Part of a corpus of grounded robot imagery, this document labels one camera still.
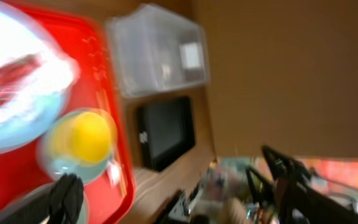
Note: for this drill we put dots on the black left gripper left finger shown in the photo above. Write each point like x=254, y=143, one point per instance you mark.
x=61, y=205

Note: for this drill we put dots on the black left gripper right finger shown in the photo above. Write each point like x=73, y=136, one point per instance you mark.
x=313, y=190

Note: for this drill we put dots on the green bowl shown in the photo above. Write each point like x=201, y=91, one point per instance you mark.
x=55, y=168

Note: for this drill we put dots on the yellow cup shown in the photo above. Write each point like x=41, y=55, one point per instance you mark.
x=85, y=137

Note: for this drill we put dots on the red snack wrapper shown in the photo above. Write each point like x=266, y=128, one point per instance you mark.
x=12, y=73

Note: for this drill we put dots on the light blue bowl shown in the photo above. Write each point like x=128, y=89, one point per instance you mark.
x=39, y=191

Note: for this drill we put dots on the red serving tray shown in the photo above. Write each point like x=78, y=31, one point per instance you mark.
x=83, y=39

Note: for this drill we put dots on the black plastic tray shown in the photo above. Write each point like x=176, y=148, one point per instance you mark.
x=166, y=131

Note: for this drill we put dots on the clear plastic bin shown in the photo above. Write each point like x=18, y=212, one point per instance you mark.
x=145, y=51

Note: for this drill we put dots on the light blue plate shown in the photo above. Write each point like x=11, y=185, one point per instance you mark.
x=42, y=95

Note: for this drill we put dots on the white label on bin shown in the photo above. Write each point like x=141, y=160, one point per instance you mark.
x=191, y=56

